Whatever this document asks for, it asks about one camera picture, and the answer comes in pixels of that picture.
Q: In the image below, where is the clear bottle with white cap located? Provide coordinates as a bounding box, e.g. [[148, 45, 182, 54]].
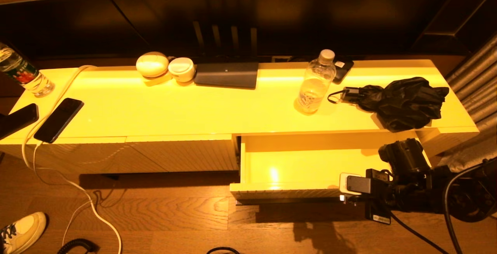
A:
[[297, 49, 337, 115]]

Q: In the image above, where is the white round lidded jar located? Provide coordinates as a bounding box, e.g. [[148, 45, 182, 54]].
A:
[[168, 57, 196, 82]]

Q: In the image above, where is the small black flat device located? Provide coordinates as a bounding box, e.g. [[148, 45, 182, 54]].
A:
[[333, 57, 355, 85]]

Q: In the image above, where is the black flat television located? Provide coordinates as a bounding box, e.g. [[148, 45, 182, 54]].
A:
[[0, 0, 459, 63]]

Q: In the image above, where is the white charging cable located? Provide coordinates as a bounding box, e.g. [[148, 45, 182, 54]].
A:
[[21, 64, 123, 254]]

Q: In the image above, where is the grey curtain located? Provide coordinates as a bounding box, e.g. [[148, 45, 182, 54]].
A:
[[438, 33, 497, 177]]

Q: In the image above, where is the water bottle with green label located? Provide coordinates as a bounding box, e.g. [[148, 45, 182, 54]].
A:
[[0, 41, 56, 97]]

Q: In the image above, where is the dark grey flat box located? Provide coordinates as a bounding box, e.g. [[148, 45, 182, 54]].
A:
[[194, 61, 259, 89]]

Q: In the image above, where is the thin white cable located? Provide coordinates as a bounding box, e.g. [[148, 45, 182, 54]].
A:
[[33, 141, 96, 247]]

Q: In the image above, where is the cabinet drawer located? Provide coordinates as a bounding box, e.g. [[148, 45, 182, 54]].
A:
[[229, 131, 432, 202]]

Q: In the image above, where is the white sneaker with laces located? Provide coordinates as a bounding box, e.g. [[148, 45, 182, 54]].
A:
[[0, 212, 48, 254]]

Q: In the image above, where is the dark wooden shelf unit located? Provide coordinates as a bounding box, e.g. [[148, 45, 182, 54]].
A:
[[412, 0, 497, 54]]

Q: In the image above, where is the black smartphone on charger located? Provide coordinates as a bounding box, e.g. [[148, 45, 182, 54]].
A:
[[33, 97, 85, 144]]

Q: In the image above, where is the black coiled floor cable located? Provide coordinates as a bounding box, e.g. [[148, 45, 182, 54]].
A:
[[57, 238, 97, 254]]

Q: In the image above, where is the black umbrella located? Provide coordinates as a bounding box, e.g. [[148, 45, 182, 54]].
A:
[[327, 77, 450, 132]]

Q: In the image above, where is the white egg-shaped device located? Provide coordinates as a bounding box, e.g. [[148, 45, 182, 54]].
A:
[[136, 51, 170, 78]]

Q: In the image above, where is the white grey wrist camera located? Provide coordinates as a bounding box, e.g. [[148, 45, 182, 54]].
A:
[[339, 172, 372, 196]]

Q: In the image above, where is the cream ribbed cabinet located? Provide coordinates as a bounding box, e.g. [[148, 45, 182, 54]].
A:
[[0, 58, 480, 177]]

